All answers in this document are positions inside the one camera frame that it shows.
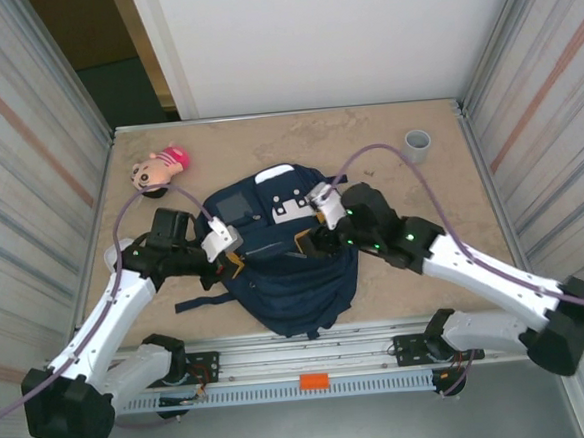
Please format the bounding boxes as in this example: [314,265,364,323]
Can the navy blue backpack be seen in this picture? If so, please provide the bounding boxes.
[164,158,366,349]

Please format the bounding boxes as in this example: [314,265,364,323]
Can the cartoon boy plush doll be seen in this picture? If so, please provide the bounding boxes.
[127,142,195,201]

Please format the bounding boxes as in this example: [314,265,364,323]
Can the white round container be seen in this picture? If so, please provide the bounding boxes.
[102,243,126,271]

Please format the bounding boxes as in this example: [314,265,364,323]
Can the grey plastic cup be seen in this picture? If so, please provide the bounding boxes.
[403,127,434,166]

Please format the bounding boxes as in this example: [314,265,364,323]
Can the aluminium table edge profile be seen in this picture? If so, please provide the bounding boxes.
[110,97,466,139]

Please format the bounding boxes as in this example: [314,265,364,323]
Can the orange rectangular tag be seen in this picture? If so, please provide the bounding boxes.
[298,372,332,392]

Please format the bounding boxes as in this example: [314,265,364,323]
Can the beige door jamb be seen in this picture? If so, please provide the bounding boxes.
[109,0,178,115]

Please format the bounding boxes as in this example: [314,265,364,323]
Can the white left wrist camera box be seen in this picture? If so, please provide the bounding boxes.
[199,214,246,264]

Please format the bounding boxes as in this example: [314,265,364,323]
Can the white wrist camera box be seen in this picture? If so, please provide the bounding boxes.
[305,180,347,232]
[199,214,246,264]

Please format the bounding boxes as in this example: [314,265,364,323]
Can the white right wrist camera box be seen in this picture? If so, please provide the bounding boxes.
[305,180,347,232]

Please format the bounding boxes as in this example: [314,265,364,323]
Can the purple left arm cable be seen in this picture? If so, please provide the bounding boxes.
[0,180,233,438]

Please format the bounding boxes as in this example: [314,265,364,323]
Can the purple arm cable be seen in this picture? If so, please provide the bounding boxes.
[0,180,233,438]
[319,129,584,405]

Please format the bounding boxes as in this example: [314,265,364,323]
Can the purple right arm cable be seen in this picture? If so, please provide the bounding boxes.
[319,129,584,405]

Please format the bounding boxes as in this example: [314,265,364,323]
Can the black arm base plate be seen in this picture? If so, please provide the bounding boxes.
[129,350,222,391]
[392,328,485,368]

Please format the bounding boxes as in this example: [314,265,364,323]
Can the aluminium mounting rail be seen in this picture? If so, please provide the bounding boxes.
[34,308,582,401]

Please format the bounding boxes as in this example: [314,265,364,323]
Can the red and black wires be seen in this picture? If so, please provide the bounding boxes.
[191,364,220,402]
[434,349,473,385]

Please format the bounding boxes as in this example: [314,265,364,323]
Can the white slotted cable duct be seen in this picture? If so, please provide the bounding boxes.
[116,371,438,416]

